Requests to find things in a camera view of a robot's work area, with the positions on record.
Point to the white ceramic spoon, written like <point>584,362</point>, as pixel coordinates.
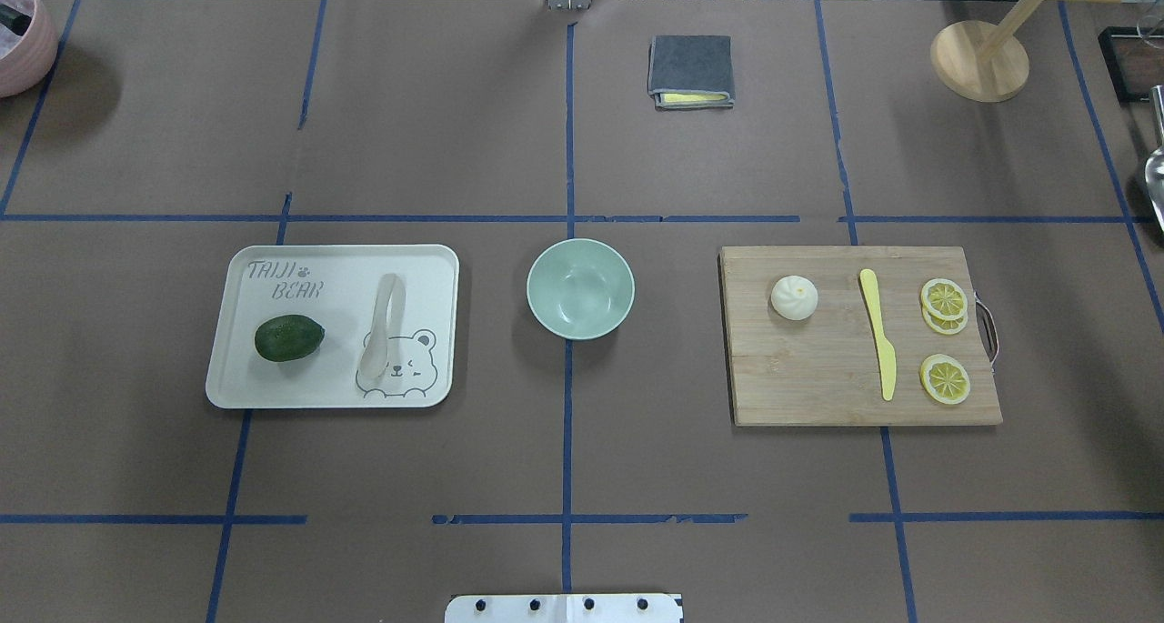
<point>372,365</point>

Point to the mint green bowl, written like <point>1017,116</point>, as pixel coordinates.
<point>580,289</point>

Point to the white steamed bun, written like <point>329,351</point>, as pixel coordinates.
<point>794,297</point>

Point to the pink bowl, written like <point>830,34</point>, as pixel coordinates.
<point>26,59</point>

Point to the grey folded cloth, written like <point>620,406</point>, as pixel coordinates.
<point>691,72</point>

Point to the bamboo cutting board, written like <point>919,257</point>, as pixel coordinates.
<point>823,371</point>

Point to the white bear-print tray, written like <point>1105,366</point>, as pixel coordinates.
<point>336,286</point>

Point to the green avocado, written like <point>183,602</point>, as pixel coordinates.
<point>288,337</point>

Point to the yellow plastic knife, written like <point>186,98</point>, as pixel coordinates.
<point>886,353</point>

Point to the upper lemon slice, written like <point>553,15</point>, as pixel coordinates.
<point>943,300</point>

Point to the single lemon slice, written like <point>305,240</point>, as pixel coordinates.
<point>944,379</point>

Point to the lower stacked lemon slice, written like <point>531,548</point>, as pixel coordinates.
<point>946,327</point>

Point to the wooden cup stand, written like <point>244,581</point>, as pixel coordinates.
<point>984,62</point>

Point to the dark glass-holder tray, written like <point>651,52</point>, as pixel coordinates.
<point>1134,61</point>

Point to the metal scoop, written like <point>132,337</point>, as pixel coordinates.
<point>1153,169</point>

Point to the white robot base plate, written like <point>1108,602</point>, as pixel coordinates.
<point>596,607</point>

